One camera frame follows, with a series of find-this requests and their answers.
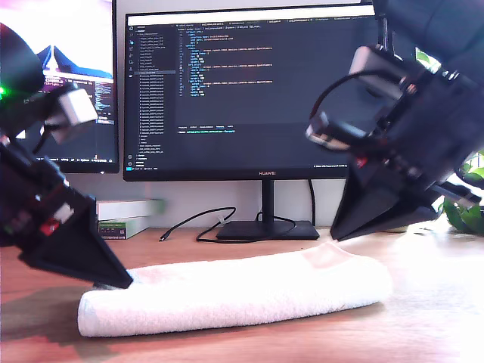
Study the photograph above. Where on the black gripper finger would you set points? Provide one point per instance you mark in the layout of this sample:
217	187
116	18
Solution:
75	249
370	208

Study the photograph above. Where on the green leafy houseplant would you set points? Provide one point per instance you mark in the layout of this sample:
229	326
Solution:
465	215

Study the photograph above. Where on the black monitor with terminal screen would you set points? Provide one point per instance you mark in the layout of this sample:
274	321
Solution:
75	38

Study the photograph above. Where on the green white barcode box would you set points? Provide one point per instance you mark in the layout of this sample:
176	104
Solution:
113	230

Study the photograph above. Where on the white pink tea towel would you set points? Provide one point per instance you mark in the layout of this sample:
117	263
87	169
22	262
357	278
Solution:
227	295

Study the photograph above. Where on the wide black monitor with stand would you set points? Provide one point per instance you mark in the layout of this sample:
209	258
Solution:
246	94

